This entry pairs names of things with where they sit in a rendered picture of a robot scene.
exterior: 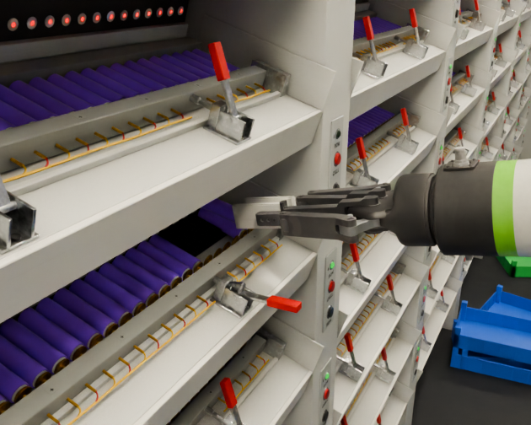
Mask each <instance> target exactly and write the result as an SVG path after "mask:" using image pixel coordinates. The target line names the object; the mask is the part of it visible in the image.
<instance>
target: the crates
mask: <svg viewBox="0 0 531 425"><path fill-rule="evenodd" d="M496 258H497V260H498V261H499V262H500V263H501V265H502V266H503V267H504V269H505V270H506V271H507V273H508V275H509V276H510V277H531V257H518V256H496ZM502 289H503V286H502V285H499V284H498V285H497V287H496V292H494V293H493V295H492V296H491V297H490V298H489V299H488V300H487V301H486V302H485V304H484V305H483V306H482V307H481V308H480V309H474V308H470V307H467V303H468V301H465V300H462V303H461V309H460V312H459V318H458V319H457V320H456V319H453V329H452V335H451V337H452V341H453V351H452V357H451V363H450V367H455V368H458V369H465V370H469V371H472V372H476V373H480V374H486V375H490V376H494V377H497V378H502V379H508V380H512V381H516V382H519V383H524V384H527V385H531V300H530V299H526V298H523V297H519V296H517V295H514V294H511V293H506V292H503V291H502Z"/></svg>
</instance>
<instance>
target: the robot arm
mask: <svg viewBox="0 0 531 425"><path fill-rule="evenodd" d="M454 152H455V160H451V161H448V163H447V164H442V165H441V166H440V168H439V169H438V170H437V173H436V174H434V173H422V174H405V175H402V176H401V177H400V178H399V179H398V180H397V181H396V184H395V186H394V189H393V190H391V185H390V183H387V182H384V183H382V184H377V185H372V186H355V187H346V188H335V189H325V190H315V191H314V190H311V191H308V192H307V193H308V195H299V196H296V199H295V197H294V196H263V197H245V198H243V203H240V204H233V205H232V208H233V215H234V220H235V224H236V228H237V229H282V235H284V236H294V237H304V238H316V239H336V240H340V241H343V242H346V243H349V244H355V243H357V242H359V236H358V234H360V233H361V232H364V233H366V234H380V233H382V232H383V231H389V230H390V231H393V232H394V233H395V234H396V236H397V239H398V241H399V242H400V243H401V244H402V245H405V246H436V245H437V247H438V249H439V250H440V251H441V252H442V253H443V254H444V255H446V256H465V258H466V261H472V258H473V256H518V257H531V159H517V160H502V161H485V162H479V160H478V159H466V154H465V147H456V148H454Z"/></svg>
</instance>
